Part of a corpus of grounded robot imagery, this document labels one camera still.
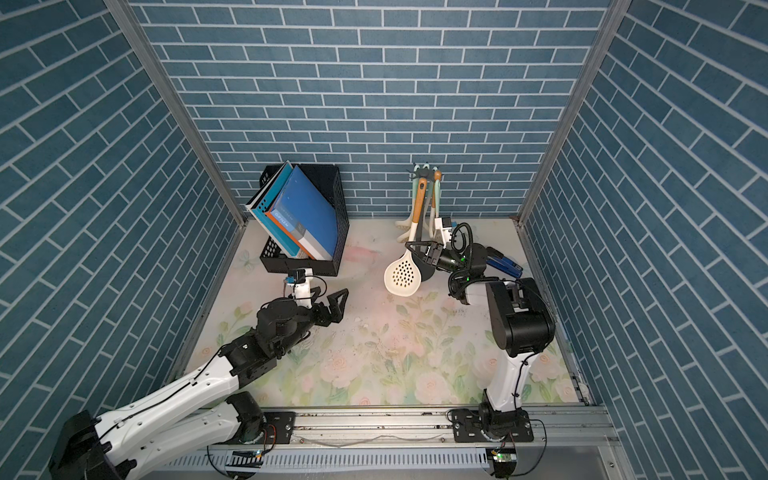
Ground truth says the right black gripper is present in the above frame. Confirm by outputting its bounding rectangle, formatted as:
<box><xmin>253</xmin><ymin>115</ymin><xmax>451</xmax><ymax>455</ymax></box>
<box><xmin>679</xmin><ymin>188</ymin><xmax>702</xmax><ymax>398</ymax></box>
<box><xmin>408</xmin><ymin>247</ymin><xmax>467</xmax><ymax>282</ymax></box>

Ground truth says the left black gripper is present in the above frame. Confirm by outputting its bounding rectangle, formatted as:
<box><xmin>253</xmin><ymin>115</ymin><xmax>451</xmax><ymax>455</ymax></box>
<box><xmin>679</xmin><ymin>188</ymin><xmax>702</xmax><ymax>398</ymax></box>
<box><xmin>272</xmin><ymin>286</ymin><xmax>349</xmax><ymax>357</ymax></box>

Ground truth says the dark grey utensil rack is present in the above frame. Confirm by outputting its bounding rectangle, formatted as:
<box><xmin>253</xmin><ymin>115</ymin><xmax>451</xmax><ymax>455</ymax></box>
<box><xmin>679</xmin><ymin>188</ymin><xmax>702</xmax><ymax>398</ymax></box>
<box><xmin>412</xmin><ymin>164</ymin><xmax>435</xmax><ymax>283</ymax></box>

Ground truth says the wooden handled cream skimmer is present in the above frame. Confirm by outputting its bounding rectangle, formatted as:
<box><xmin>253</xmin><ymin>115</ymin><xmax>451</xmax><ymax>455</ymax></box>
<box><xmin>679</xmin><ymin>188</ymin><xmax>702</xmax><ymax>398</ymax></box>
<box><xmin>384</xmin><ymin>178</ymin><xmax>428</xmax><ymax>297</ymax></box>

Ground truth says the wooden handled white spoon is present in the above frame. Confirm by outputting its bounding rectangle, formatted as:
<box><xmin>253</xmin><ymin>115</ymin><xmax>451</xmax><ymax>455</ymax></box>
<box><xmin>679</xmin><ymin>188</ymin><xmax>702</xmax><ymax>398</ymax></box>
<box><xmin>430</xmin><ymin>168</ymin><xmax>442</xmax><ymax>223</ymax></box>

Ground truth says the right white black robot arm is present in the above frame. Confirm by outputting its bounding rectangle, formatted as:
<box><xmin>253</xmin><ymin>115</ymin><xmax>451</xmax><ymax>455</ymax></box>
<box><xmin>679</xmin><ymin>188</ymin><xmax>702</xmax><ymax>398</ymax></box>
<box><xmin>406</xmin><ymin>241</ymin><xmax>556</xmax><ymax>445</ymax></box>

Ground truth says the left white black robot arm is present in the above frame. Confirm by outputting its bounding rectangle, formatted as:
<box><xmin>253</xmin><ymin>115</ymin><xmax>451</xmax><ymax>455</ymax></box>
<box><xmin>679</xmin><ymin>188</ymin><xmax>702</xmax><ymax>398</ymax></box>
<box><xmin>48</xmin><ymin>288</ymin><xmax>349</xmax><ymax>479</ymax></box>

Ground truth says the blue black stapler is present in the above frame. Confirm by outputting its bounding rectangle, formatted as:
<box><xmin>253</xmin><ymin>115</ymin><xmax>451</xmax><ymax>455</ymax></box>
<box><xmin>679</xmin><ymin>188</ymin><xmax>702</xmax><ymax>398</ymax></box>
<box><xmin>486</xmin><ymin>253</ymin><xmax>524</xmax><ymax>279</ymax></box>

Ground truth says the orange book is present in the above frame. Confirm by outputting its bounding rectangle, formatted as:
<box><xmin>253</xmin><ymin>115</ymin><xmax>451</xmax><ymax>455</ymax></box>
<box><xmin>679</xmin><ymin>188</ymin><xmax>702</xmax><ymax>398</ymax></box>
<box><xmin>266</xmin><ymin>211</ymin><xmax>311</xmax><ymax>259</ymax></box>

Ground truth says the blue book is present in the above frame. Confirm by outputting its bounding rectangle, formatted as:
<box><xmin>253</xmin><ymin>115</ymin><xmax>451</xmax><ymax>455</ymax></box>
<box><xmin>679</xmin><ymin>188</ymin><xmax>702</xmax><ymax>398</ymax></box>
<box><xmin>271</xmin><ymin>167</ymin><xmax>337</xmax><ymax>261</ymax></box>

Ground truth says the teal notebook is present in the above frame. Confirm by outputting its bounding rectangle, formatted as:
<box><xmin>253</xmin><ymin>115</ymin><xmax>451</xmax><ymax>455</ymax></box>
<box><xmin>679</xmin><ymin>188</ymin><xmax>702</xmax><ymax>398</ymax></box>
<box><xmin>247</xmin><ymin>163</ymin><xmax>293</xmax><ymax>258</ymax></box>

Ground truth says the black perforated file basket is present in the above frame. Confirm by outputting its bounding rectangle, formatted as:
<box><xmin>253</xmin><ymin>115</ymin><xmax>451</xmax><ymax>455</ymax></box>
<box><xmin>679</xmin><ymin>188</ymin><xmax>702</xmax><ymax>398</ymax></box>
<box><xmin>247</xmin><ymin>163</ymin><xmax>349</xmax><ymax>276</ymax></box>

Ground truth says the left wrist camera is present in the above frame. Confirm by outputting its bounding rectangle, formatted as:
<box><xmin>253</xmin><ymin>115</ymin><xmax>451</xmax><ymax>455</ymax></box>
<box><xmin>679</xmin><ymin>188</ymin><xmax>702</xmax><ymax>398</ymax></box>
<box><xmin>285</xmin><ymin>268</ymin><xmax>313</xmax><ymax>309</ymax></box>

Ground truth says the aluminium front rail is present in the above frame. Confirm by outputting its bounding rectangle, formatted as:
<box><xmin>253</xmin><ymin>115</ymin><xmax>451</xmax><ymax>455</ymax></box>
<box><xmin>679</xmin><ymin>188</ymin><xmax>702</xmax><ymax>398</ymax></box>
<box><xmin>127</xmin><ymin>406</ymin><xmax>634</xmax><ymax>479</ymax></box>

